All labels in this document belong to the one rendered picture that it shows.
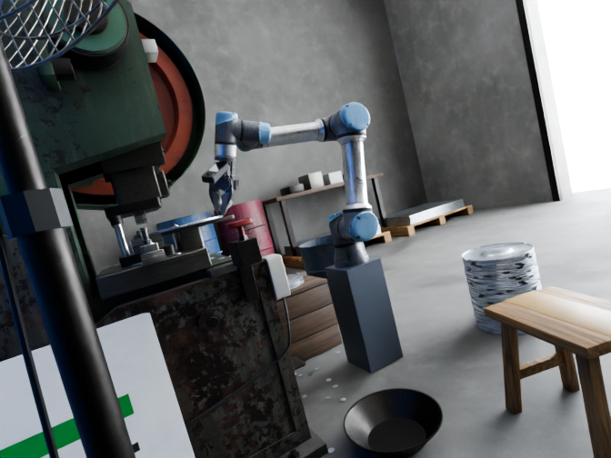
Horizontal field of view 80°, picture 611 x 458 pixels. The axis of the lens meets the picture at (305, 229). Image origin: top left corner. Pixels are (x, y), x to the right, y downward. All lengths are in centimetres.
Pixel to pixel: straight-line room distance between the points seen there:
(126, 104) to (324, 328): 132
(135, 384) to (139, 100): 77
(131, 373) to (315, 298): 103
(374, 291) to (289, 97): 419
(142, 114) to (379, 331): 120
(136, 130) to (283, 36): 475
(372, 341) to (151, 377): 90
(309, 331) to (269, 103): 392
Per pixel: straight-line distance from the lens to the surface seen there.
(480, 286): 181
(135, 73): 123
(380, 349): 166
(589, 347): 101
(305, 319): 186
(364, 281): 156
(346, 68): 613
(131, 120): 118
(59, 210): 45
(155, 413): 110
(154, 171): 128
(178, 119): 175
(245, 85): 527
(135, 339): 108
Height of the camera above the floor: 78
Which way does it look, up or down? 5 degrees down
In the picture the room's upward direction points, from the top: 14 degrees counter-clockwise
